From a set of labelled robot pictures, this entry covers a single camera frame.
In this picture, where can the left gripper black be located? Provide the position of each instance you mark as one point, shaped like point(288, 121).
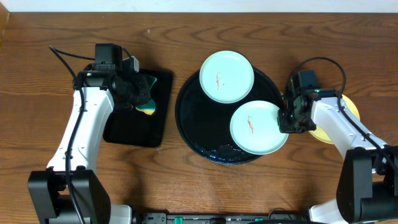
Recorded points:
point(142, 83)

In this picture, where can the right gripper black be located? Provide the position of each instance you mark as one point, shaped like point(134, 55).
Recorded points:
point(285, 127)

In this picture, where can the green yellow sponge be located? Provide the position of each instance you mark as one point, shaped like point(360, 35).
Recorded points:
point(149, 107)

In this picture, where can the yellow plate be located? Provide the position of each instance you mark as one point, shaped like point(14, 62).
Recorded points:
point(320, 135)

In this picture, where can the light blue plate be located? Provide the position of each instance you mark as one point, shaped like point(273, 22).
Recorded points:
point(226, 76)
point(254, 128)

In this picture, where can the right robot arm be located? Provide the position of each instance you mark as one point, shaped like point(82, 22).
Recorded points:
point(367, 188)

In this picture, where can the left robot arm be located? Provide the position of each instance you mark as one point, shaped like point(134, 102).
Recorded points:
point(68, 190)

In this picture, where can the black rectangular tray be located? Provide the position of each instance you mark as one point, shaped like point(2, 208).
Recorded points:
point(134, 127)

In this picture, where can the black round tray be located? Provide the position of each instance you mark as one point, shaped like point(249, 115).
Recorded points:
point(204, 123)

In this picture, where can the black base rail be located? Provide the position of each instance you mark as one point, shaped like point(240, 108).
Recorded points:
point(163, 218)

